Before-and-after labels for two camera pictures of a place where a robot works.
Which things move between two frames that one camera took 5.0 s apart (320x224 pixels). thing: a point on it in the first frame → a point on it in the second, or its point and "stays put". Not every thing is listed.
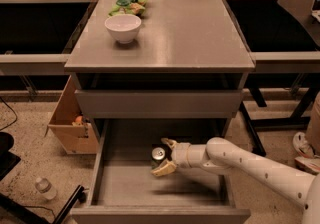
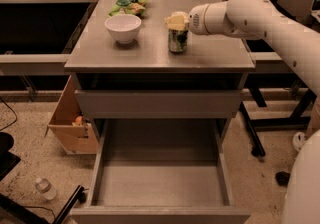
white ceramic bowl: (123, 27) stays put
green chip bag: (132, 1) stays put
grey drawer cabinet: (183, 78) stays put
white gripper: (180, 155) → (197, 20)
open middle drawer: (126, 191) stays put
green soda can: (158, 155) → (177, 39)
